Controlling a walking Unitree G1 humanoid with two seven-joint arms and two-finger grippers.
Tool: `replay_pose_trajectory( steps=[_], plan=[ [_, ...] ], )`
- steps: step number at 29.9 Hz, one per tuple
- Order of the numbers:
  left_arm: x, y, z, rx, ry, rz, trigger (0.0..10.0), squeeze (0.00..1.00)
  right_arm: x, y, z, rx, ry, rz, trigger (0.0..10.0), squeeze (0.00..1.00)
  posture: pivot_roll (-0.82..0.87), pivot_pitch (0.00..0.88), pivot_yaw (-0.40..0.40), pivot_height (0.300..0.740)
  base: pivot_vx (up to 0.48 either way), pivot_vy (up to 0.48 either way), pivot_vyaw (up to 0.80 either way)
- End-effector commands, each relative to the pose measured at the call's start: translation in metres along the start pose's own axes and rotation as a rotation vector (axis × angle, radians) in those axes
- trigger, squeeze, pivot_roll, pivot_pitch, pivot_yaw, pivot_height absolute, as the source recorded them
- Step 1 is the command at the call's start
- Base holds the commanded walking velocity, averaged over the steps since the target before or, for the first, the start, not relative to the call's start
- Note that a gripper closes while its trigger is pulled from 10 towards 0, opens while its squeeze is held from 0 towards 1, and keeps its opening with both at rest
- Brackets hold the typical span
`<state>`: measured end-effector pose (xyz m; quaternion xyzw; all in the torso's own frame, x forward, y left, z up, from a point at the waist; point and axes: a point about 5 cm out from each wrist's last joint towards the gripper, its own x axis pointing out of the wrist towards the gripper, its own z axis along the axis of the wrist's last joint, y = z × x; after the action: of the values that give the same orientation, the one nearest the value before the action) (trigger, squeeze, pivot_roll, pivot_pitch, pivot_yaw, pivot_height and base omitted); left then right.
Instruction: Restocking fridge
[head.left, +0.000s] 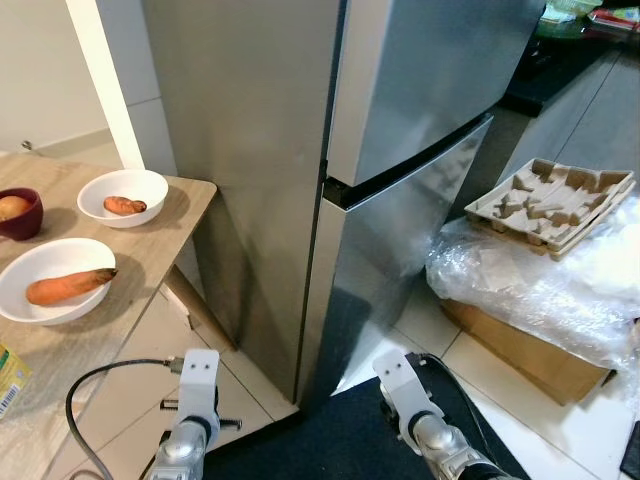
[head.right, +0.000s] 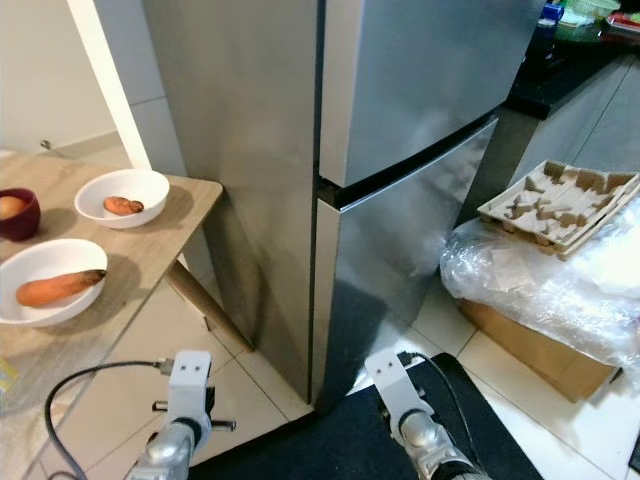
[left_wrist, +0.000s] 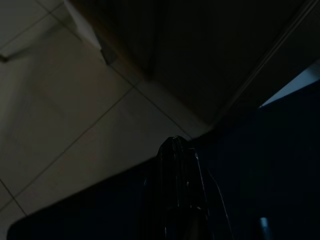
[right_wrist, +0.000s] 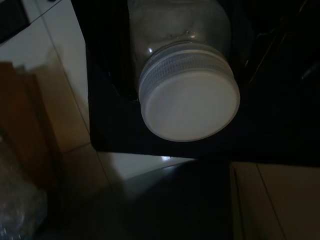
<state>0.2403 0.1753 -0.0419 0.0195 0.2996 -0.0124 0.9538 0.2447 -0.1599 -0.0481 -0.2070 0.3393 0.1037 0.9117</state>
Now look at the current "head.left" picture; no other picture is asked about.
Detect grey kitchen cabinet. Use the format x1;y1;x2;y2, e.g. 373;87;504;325
465;50;640;216

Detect brown cardboard box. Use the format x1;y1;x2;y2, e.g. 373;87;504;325
440;298;616;406

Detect long orange carrot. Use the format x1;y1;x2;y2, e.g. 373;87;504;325
25;267;118;307

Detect green food pack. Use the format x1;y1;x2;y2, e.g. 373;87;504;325
540;0;601;38

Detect brown moulded pulp tray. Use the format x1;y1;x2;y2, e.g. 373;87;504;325
465;158;637;261

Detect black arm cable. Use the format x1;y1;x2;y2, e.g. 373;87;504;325
420;352;501;471
65;358;191;480

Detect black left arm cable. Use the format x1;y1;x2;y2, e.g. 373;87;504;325
65;358;191;480

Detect round yellow onion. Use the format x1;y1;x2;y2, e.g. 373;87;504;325
0;195;33;221

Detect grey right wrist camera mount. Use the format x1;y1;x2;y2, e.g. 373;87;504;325
373;350;446;426

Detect red rimmed food container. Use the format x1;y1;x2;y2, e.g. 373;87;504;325
588;7;640;33

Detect steel freezer door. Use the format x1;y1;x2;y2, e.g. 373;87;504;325
325;0;549;189

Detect light wooden dining table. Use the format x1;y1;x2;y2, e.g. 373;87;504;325
0;152;236;480

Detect large white oval bowl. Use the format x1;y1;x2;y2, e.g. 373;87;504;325
0;238;118;327

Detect black kitchen counter top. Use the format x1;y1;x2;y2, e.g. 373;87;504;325
500;20;640;116

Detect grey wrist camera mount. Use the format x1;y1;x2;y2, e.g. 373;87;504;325
178;349;223;423
373;350;446;426

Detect steel fridge cabinet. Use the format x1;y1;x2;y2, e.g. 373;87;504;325
140;0;346;406

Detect dark red cup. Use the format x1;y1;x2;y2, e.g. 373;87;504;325
0;187;44;242

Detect small white bowl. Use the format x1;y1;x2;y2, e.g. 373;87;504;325
77;169;169;229

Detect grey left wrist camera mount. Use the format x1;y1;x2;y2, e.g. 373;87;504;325
178;349;223;423

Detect clear plastic wrap bundle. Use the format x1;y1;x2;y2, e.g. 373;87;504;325
425;195;640;371

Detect steel fridge door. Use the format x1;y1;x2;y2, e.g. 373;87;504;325
295;113;496;411

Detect short orange carrot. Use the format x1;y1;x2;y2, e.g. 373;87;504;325
103;196;148;217

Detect black floor mat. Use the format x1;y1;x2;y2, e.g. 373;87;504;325
200;352;531;480

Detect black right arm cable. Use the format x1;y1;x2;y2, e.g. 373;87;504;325
420;352;501;471

